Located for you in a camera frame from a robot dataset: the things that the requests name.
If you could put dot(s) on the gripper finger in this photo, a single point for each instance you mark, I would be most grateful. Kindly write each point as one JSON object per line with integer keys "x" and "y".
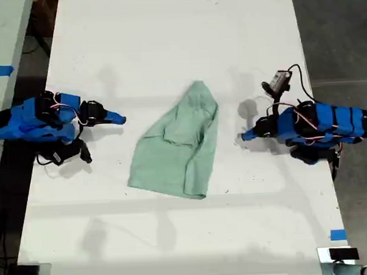
{"x": 115, "y": 117}
{"x": 248, "y": 134}

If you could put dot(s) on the pale green T-shirt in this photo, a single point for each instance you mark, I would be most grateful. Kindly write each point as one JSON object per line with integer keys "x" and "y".
{"x": 174, "y": 144}

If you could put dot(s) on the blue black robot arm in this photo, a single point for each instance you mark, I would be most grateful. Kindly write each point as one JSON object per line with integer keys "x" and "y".
{"x": 33, "y": 119}
{"x": 323, "y": 122}

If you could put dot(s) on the small black box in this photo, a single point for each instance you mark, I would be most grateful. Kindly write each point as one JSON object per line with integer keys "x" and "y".
{"x": 344, "y": 253}
{"x": 28, "y": 271}

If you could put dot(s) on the grey metal pipe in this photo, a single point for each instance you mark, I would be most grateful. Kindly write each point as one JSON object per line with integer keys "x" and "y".
{"x": 344, "y": 271}

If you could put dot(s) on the black camera stalk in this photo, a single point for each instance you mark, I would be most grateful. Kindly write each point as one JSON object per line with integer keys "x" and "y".
{"x": 277, "y": 98}

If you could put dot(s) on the black camera box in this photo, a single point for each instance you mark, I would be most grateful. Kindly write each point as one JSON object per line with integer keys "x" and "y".
{"x": 277, "y": 80}
{"x": 62, "y": 155}

